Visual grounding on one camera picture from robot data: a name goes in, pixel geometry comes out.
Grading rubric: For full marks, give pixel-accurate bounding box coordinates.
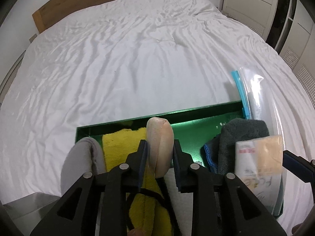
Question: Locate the beige powder puff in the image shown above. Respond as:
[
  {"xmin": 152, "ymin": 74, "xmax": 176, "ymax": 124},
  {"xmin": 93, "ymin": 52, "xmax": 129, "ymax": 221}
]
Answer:
[{"xmin": 146, "ymin": 117, "xmax": 175, "ymax": 178}]

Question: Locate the small tissue packet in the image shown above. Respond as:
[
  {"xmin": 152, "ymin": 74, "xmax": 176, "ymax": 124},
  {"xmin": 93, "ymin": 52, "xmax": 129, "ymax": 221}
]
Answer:
[{"xmin": 234, "ymin": 135, "xmax": 284, "ymax": 200}]

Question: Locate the white louvred wardrobe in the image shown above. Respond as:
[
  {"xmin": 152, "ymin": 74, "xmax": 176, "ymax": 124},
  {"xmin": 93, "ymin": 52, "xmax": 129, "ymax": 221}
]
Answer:
[{"xmin": 221, "ymin": 0, "xmax": 315, "ymax": 97}]

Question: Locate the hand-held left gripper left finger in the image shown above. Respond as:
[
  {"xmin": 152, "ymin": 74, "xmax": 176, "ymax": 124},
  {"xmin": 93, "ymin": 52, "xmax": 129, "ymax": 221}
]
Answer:
[{"xmin": 30, "ymin": 140, "xmax": 150, "ymax": 236}]

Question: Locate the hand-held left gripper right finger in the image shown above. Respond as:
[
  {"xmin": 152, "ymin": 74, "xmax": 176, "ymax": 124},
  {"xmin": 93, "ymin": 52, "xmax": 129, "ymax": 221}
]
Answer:
[{"xmin": 172, "ymin": 140, "xmax": 283, "ymax": 236}]

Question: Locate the dark grey cloth blue trim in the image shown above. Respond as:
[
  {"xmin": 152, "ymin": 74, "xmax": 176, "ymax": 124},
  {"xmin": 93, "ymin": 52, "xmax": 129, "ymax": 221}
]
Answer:
[{"xmin": 204, "ymin": 118, "xmax": 270, "ymax": 175}]

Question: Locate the white bed duvet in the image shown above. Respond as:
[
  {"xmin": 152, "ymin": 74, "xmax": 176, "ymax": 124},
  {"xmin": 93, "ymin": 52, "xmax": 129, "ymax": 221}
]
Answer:
[{"xmin": 0, "ymin": 0, "xmax": 315, "ymax": 229}]

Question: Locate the wooden headboard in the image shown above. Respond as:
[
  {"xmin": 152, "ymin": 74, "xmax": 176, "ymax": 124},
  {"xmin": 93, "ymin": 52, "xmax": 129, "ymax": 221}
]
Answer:
[{"xmin": 32, "ymin": 0, "xmax": 194, "ymax": 34}]

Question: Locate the clear zip bag blue strip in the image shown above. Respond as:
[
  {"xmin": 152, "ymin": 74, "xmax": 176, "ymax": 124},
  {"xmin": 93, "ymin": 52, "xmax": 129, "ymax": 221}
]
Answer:
[{"xmin": 231, "ymin": 66, "xmax": 287, "ymax": 215}]

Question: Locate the grey plush eye mask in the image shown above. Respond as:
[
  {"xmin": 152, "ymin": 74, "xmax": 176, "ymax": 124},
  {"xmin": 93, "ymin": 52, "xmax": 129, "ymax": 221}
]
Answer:
[{"xmin": 60, "ymin": 137, "xmax": 106, "ymax": 197}]

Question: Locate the green tray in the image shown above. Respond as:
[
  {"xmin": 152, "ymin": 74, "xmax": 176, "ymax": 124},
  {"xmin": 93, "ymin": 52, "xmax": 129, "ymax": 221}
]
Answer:
[{"xmin": 75, "ymin": 100, "xmax": 284, "ymax": 218}]

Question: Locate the yellow towel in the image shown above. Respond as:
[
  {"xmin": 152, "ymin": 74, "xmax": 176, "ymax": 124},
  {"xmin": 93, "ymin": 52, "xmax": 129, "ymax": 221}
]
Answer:
[{"xmin": 102, "ymin": 127, "xmax": 173, "ymax": 236}]

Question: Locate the black hair tie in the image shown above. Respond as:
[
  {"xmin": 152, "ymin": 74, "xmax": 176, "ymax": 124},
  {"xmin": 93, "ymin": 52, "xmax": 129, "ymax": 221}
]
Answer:
[{"xmin": 126, "ymin": 177, "xmax": 181, "ymax": 236}]

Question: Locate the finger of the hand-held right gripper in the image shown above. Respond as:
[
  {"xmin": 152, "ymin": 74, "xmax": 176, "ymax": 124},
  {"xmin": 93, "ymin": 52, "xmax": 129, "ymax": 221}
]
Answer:
[{"xmin": 283, "ymin": 150, "xmax": 315, "ymax": 183}]

